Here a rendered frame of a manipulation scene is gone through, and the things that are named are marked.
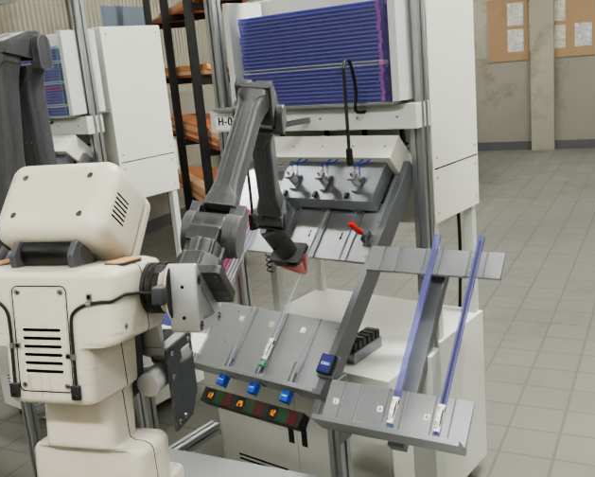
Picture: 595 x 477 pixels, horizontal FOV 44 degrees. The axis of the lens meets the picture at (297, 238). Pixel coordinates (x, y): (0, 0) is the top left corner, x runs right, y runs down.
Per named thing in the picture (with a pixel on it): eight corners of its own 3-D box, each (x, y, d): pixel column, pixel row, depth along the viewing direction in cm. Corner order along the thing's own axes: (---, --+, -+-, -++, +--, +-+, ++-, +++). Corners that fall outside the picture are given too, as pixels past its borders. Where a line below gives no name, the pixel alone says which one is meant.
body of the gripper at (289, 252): (281, 244, 207) (268, 228, 202) (310, 247, 201) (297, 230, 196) (271, 263, 204) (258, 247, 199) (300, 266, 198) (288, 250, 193)
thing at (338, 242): (374, 272, 201) (366, 262, 198) (201, 251, 241) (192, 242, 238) (411, 173, 214) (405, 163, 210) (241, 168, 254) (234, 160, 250)
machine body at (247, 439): (400, 572, 222) (387, 382, 208) (229, 503, 265) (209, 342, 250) (487, 468, 272) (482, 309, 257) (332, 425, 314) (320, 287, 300)
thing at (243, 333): (321, 394, 185) (315, 389, 183) (146, 350, 226) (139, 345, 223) (347, 326, 193) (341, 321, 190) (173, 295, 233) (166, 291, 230)
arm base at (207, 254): (150, 273, 120) (218, 272, 117) (164, 234, 125) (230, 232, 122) (169, 302, 127) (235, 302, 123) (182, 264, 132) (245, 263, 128)
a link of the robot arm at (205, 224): (183, 244, 124) (213, 248, 124) (198, 199, 130) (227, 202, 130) (190, 275, 132) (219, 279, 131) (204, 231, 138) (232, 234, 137)
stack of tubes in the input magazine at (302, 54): (386, 101, 202) (380, -1, 196) (246, 107, 233) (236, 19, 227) (409, 97, 212) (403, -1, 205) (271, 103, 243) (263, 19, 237)
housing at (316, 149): (409, 186, 213) (389, 157, 203) (277, 182, 243) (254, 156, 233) (417, 165, 216) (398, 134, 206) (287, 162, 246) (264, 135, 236)
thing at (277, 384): (323, 402, 187) (310, 392, 182) (149, 358, 227) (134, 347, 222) (325, 397, 187) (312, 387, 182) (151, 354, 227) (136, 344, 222)
